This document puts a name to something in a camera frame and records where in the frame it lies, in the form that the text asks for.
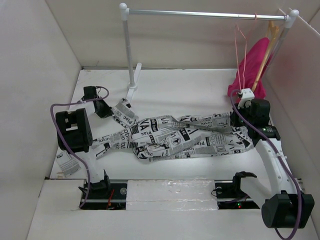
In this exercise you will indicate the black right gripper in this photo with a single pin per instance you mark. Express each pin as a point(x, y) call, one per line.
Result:
point(235, 122)

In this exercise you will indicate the newspaper print trousers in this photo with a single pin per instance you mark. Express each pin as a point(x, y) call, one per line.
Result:
point(166, 138)

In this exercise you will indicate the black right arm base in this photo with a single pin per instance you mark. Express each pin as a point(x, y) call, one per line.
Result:
point(228, 198)

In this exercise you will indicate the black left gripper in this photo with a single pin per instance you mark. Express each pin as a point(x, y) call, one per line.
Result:
point(107, 112)

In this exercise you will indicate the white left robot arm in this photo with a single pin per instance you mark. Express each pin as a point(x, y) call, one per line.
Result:
point(75, 138)

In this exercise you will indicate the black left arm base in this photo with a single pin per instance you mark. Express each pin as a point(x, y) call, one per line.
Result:
point(114, 199)

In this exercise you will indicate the wooden hanger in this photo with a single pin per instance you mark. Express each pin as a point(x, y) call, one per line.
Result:
point(273, 31)

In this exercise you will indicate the pink garment on hanger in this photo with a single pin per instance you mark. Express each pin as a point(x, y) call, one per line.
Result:
point(249, 67)

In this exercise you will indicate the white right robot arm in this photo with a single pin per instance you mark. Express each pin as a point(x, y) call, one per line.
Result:
point(284, 206)

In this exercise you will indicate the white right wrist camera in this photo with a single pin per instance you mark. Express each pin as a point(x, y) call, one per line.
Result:
point(246, 96)

